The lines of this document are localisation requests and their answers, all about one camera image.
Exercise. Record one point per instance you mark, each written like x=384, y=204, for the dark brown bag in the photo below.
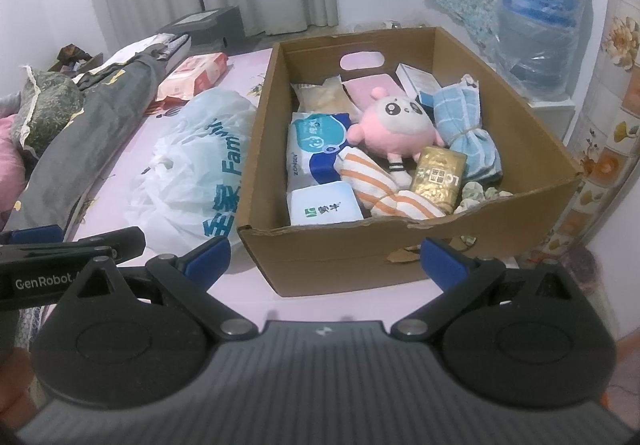
x=75, y=54

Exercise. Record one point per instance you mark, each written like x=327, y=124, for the dark grey flat box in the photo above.
x=210, y=20

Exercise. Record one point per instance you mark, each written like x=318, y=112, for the pink wet wipes pack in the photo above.
x=195, y=72

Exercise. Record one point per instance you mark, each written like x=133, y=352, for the white plastic bag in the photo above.
x=200, y=135

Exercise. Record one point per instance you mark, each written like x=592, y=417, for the pink glitter sponge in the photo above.
x=367, y=87

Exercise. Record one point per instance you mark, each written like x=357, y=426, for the green floral pillow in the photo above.
x=50, y=110

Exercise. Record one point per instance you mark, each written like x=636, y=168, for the beige wrapped packet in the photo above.
x=320, y=97

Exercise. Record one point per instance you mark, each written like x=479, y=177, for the blue and white carton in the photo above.
x=412, y=77

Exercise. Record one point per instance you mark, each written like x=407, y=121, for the cardboard box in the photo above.
x=325, y=265

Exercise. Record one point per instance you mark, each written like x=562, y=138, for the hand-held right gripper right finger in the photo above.
x=440, y=260

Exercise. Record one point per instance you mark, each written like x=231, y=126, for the gold packet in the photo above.
x=437, y=180

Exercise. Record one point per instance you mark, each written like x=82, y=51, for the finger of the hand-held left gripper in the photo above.
x=115, y=240
x=37, y=236

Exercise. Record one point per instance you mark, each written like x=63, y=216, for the blue and white tissue pack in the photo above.
x=315, y=140

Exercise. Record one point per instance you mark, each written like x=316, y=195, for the white cabinet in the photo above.
x=550, y=120

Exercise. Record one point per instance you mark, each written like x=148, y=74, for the orange striped towel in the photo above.
x=365, y=175

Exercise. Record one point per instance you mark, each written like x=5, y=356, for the grey quilt with yellow print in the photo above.
x=100, y=125

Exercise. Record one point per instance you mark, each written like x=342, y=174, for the small white tissue pack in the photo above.
x=325, y=205

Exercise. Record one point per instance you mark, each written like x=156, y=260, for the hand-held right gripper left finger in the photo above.
x=207, y=255

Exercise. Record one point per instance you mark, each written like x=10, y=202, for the large blue water jug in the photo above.
x=540, y=25

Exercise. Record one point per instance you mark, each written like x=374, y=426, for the pink printed bed sheet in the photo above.
x=300, y=310

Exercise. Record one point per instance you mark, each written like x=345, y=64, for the blue towel bundle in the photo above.
x=465, y=115

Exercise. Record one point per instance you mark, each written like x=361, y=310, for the pink plush toy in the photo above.
x=395, y=125

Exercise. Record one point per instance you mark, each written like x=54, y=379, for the floral patterned panel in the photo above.
x=615, y=100

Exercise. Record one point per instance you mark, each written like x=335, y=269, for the white cloth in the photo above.
x=140, y=47

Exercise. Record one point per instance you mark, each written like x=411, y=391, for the green floral cloth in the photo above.
x=475, y=195

